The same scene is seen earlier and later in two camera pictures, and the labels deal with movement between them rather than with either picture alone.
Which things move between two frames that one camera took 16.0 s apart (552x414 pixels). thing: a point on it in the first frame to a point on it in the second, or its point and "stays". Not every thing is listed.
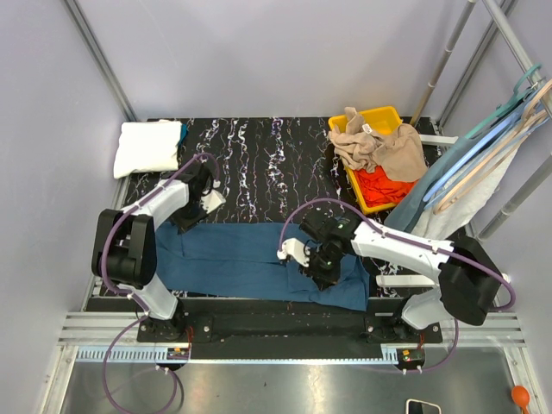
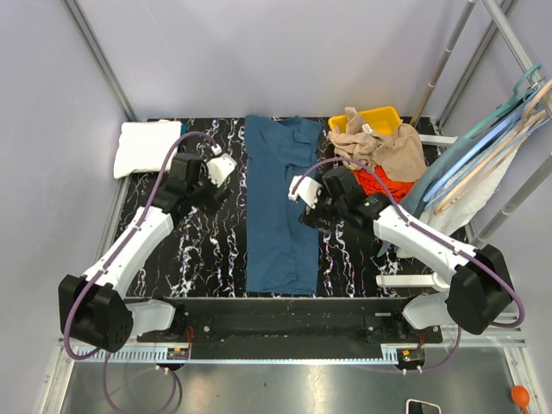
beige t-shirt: [399, 153] stays
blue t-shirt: [243, 260] to [282, 254]
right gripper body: [323, 264] to [326, 208]
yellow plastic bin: [379, 120] stays
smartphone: [415, 406] stays
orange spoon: [521, 397] stays
